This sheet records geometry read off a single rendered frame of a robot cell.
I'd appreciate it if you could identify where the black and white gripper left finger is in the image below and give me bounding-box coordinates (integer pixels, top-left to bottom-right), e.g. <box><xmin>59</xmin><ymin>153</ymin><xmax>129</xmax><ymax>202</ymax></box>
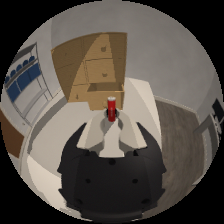
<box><xmin>57</xmin><ymin>108</ymin><xmax>108</xmax><ymax>174</ymax></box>

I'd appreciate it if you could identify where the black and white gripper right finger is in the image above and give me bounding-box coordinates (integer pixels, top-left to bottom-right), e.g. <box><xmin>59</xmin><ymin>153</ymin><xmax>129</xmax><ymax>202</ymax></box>
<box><xmin>115</xmin><ymin>108</ymin><xmax>167</xmax><ymax>174</ymax></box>

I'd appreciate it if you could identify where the red aa battery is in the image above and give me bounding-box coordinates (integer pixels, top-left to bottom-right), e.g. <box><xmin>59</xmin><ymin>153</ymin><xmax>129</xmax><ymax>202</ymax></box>
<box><xmin>108</xmin><ymin>97</ymin><xmax>115</xmax><ymax>122</ymax></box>

